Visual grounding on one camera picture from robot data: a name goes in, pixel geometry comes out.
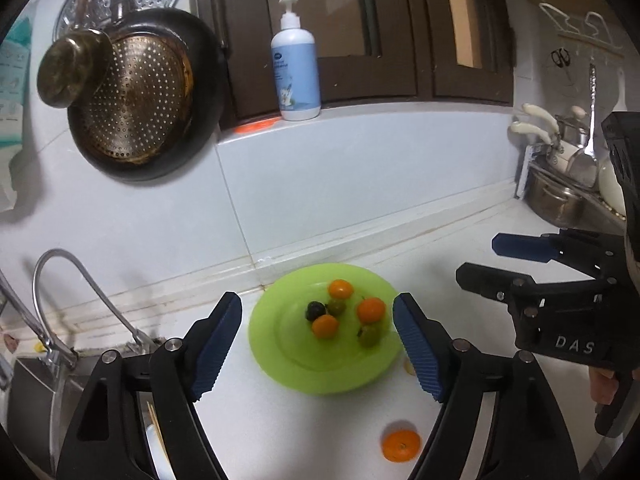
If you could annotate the teal white bag box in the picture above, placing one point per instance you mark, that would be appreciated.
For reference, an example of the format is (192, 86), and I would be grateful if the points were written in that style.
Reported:
(12, 85)

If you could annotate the black scissors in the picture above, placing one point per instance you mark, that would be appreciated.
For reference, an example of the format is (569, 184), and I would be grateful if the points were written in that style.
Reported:
(561, 57)

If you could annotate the blue white pump bottle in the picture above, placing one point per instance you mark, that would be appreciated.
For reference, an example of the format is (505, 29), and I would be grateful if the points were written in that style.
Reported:
(295, 75)

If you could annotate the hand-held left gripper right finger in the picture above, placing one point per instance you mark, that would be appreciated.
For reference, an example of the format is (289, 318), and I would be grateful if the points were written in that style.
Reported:
(420, 350)

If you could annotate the steel sink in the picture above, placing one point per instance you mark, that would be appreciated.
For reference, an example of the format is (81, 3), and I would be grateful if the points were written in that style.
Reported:
(30, 385)

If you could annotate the small brass saucepan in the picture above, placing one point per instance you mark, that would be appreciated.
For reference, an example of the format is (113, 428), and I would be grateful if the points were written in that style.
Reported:
(70, 72)

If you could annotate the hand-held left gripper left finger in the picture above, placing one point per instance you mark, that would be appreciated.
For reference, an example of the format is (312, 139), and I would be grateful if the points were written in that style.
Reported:
(215, 350)

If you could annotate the white ceramic jug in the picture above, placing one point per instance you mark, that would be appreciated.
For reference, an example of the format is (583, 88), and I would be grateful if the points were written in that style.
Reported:
(611, 185)

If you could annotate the white wall hook rack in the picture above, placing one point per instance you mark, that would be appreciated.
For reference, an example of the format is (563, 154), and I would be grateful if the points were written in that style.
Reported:
(595, 42)

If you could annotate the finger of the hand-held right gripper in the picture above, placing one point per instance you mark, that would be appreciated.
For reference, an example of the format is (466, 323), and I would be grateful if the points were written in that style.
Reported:
(520, 247)
(480, 277)

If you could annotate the person's right hand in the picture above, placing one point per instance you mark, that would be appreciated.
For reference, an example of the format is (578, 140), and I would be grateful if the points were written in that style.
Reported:
(602, 385)

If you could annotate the dark brown window frame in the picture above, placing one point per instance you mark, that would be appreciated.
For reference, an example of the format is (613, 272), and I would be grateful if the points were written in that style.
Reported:
(415, 35)

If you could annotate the white rice paddle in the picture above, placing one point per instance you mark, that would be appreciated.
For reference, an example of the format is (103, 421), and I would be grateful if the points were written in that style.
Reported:
(621, 95)

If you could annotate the orange tomato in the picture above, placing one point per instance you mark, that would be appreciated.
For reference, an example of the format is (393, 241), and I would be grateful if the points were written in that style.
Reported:
(371, 310)

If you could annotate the small orange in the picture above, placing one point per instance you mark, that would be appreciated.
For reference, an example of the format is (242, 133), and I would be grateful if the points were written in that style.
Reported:
(325, 326)
(340, 289)
(400, 446)

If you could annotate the metal ladle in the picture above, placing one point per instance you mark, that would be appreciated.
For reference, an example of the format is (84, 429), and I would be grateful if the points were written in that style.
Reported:
(582, 165)

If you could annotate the thin gooseneck faucet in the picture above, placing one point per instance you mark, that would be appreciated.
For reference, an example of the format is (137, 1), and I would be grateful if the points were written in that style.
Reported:
(107, 305)

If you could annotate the green plate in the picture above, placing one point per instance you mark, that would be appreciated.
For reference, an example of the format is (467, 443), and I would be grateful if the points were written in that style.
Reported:
(290, 355)

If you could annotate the orange flat lid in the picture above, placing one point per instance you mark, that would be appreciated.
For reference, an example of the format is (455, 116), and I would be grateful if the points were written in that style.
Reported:
(257, 126)

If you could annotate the steel pot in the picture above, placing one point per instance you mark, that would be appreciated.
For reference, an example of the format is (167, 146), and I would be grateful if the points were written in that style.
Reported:
(555, 200)

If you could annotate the white dish rack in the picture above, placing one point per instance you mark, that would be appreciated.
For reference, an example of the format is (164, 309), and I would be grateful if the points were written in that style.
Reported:
(522, 180)

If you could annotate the black frying pan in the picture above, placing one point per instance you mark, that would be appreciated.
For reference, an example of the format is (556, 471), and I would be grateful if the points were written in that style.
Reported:
(140, 105)

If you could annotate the chrome kitchen faucet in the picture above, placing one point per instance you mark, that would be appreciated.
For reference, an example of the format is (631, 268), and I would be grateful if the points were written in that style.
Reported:
(50, 355)

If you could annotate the dark plum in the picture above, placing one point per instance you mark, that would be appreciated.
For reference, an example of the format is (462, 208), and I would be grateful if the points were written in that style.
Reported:
(314, 310)

